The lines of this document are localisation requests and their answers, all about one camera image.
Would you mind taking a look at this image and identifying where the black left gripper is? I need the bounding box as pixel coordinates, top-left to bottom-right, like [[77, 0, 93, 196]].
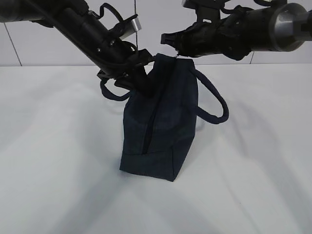
[[97, 49, 156, 97]]

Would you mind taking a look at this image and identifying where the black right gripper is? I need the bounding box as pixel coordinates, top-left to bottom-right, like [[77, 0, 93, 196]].
[[160, 22, 222, 58]]

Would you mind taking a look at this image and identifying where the navy blue insulated lunch bag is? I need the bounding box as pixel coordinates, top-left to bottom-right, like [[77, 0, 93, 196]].
[[100, 54, 229, 181]]

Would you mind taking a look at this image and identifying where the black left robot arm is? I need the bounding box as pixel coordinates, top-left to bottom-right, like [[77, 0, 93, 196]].
[[0, 0, 155, 97]]

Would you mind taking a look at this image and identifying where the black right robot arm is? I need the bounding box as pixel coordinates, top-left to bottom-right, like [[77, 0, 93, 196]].
[[160, 0, 312, 61]]

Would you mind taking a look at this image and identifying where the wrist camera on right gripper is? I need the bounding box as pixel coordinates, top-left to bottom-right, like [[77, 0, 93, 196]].
[[182, 0, 227, 22]]

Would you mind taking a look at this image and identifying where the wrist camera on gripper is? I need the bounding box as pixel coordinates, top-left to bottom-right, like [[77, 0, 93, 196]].
[[109, 14, 142, 40], [182, 0, 227, 22]]

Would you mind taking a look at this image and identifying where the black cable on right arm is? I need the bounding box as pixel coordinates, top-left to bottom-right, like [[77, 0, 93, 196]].
[[219, 0, 273, 15]]

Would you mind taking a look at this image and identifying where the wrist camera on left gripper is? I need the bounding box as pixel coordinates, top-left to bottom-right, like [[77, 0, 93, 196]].
[[109, 14, 142, 40]]

